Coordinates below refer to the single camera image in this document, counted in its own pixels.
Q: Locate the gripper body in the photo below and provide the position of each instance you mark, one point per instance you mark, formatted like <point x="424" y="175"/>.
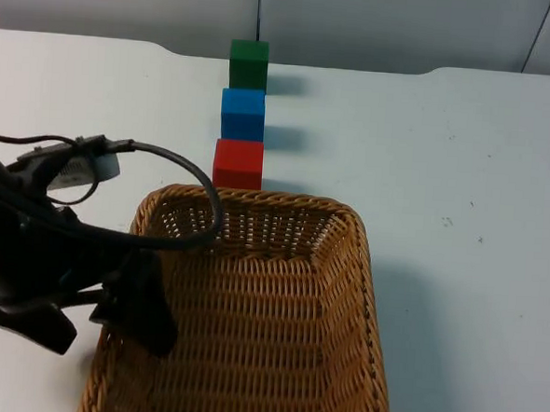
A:
<point x="24" y="251"/>

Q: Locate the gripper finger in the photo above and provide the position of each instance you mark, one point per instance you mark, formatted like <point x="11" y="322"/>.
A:
<point x="38" y="329"/>
<point x="145" y="305"/>

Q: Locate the pale brown wicker basket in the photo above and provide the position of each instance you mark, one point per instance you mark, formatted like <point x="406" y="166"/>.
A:
<point x="273" y="318"/>

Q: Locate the red cube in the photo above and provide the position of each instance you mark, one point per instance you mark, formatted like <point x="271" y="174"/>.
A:
<point x="238" y="164"/>

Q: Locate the blue cube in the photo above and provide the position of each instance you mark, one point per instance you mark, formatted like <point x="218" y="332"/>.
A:
<point x="242" y="115"/>

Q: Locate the green cube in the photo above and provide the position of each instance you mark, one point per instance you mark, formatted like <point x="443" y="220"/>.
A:
<point x="248" y="64"/>

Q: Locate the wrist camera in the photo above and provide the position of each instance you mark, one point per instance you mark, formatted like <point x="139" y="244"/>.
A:
<point x="74" y="168"/>

